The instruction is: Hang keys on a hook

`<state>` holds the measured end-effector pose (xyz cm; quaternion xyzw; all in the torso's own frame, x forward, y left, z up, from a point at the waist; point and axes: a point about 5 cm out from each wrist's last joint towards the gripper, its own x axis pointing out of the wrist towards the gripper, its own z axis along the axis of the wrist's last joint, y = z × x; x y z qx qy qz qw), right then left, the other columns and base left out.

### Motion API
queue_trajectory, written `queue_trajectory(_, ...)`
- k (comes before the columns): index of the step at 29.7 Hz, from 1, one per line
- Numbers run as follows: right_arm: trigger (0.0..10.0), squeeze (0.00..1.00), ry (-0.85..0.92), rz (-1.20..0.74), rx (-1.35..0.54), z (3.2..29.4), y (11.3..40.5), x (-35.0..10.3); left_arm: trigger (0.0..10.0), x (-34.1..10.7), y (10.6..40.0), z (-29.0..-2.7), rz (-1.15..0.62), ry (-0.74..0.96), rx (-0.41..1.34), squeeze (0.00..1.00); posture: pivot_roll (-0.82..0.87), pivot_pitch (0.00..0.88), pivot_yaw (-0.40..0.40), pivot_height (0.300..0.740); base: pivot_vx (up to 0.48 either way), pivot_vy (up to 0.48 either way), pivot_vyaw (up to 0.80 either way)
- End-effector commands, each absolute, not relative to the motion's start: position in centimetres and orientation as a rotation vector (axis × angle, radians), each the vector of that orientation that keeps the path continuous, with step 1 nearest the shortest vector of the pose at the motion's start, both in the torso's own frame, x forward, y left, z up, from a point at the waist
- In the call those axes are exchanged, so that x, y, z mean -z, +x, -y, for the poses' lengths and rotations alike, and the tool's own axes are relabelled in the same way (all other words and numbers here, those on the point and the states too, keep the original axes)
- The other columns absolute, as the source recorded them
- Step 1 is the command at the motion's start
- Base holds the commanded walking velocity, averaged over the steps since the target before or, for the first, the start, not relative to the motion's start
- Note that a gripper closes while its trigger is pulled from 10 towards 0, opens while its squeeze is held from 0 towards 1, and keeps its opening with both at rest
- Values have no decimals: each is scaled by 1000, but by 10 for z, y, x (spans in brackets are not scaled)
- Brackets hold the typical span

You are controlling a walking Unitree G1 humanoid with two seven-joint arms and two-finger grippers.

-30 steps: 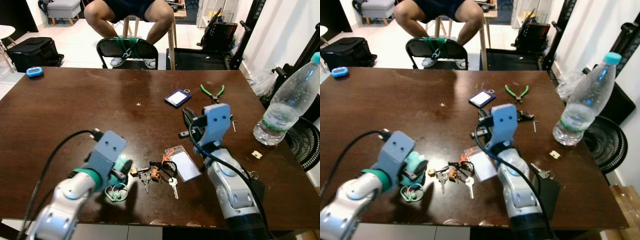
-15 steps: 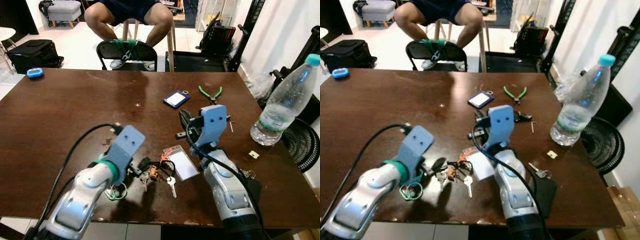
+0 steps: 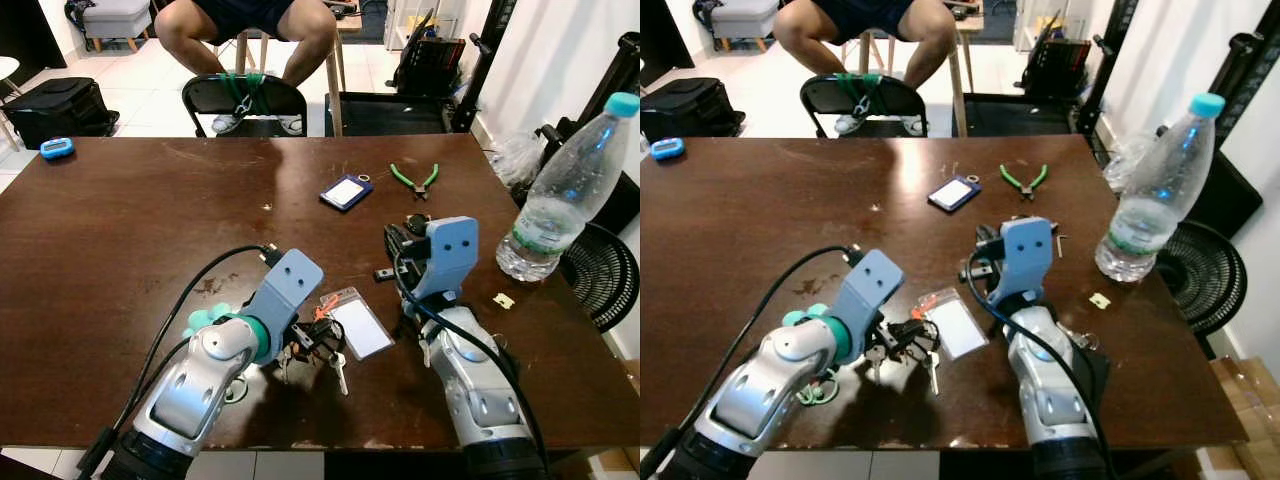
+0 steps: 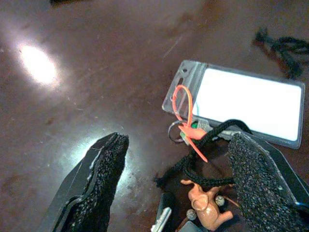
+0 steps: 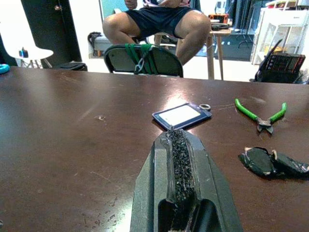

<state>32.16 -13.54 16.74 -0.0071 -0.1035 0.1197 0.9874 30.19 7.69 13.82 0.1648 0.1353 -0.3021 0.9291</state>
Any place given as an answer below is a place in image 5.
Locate black pillar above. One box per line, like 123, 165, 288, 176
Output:
20, 0, 83, 64

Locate silver metal chain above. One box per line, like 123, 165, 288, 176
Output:
134, 54, 147, 75

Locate seated person in black shorts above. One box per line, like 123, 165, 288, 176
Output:
102, 0, 212, 66

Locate orange speaker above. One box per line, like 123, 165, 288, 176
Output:
208, 13, 229, 24

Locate black crate basket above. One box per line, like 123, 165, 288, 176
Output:
254, 38, 307, 84

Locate green strap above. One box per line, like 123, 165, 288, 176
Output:
125, 43, 159, 74

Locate white shell chair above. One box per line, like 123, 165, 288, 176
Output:
0, 0, 54, 69

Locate black folding chair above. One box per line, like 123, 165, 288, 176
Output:
103, 43, 184, 78

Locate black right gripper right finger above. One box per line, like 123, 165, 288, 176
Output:
178, 129, 243, 232

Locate white wire rack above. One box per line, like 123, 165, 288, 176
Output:
251, 6, 309, 66

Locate light wooden side table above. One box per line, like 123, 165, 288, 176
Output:
206, 25, 234, 80

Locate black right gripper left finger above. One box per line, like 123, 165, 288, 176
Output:
129, 130, 184, 232

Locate light wooden stool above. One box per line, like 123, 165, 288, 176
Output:
154, 31, 179, 49

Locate green handled cutting pliers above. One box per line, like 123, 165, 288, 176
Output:
234, 98, 288, 135

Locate black taped pad piece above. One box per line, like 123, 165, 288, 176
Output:
271, 149, 309, 181
238, 146, 277, 179

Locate black backpack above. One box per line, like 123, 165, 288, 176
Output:
87, 31, 104, 58

